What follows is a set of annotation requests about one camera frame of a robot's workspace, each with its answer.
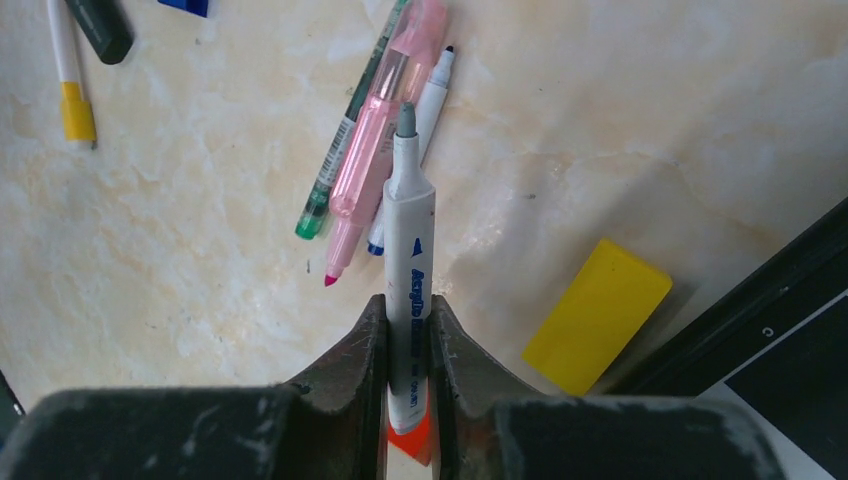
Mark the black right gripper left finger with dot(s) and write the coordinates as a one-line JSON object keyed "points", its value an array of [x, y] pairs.
{"points": [[326, 422]]}

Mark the pink translucent pen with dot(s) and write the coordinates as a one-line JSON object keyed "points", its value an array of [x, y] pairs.
{"points": [[412, 52]]}

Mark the black grey chessboard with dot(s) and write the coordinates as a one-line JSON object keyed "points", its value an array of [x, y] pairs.
{"points": [[775, 345]]}

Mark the yellow block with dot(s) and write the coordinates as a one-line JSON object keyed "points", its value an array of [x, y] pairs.
{"points": [[610, 299]]}

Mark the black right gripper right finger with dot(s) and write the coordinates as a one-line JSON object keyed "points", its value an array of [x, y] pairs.
{"points": [[489, 424]]}

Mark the yellow cap white marker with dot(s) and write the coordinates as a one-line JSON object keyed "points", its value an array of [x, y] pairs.
{"points": [[76, 112]]}

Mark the blue cap white marker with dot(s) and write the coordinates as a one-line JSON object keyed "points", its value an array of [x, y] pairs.
{"points": [[428, 110]]}

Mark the pink black highlighter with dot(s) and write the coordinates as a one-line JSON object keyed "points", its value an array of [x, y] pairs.
{"points": [[105, 26]]}

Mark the grey cap white marker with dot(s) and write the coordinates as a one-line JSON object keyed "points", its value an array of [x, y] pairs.
{"points": [[409, 206]]}

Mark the green thin pen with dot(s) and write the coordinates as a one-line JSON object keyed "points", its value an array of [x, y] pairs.
{"points": [[316, 208]]}

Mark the orange red block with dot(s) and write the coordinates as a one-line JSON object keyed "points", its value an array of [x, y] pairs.
{"points": [[415, 444]]}

